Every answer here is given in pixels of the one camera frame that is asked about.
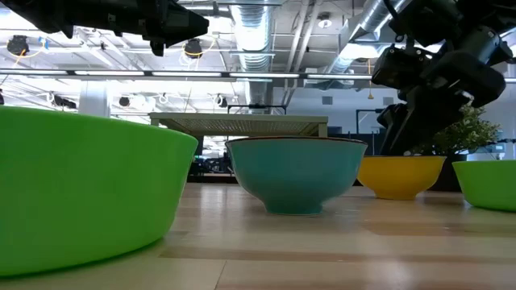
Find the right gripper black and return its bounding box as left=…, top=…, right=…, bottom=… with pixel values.
left=377, top=50, right=507, bottom=156

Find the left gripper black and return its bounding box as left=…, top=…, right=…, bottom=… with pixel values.
left=116, top=0, right=210, bottom=56

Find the yellow floral-patterned ceramic bowl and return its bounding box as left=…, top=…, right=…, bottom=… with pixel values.
left=356, top=155, right=447, bottom=201

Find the green plastic bowl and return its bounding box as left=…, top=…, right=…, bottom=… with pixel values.
left=451, top=159, right=516, bottom=213
left=0, top=105, right=199, bottom=278

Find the teal floral-patterned ceramic bowl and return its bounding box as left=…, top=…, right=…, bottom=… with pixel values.
left=224, top=135, right=368, bottom=216

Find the green leafy potted plant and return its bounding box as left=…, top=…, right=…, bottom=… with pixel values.
left=406, top=105, right=501, bottom=158

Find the black plant pot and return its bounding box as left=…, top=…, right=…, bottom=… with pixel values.
left=427, top=154, right=464, bottom=193

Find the long ceiling light strip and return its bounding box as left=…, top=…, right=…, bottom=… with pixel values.
left=0, top=68, right=374, bottom=81

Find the pale green perforated metal rack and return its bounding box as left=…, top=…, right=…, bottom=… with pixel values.
left=148, top=111, right=330, bottom=139

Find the white building column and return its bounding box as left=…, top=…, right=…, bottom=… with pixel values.
left=78, top=80, right=110, bottom=118

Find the black hanging cable reel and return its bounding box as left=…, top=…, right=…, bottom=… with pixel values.
left=6, top=35, right=31, bottom=56
left=183, top=38, right=204, bottom=60

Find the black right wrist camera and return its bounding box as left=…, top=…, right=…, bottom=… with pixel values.
left=370, top=43, right=431, bottom=90

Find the silver ribbed air duct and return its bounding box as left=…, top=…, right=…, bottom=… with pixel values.
left=229, top=0, right=280, bottom=110
left=322, top=0, right=404, bottom=77

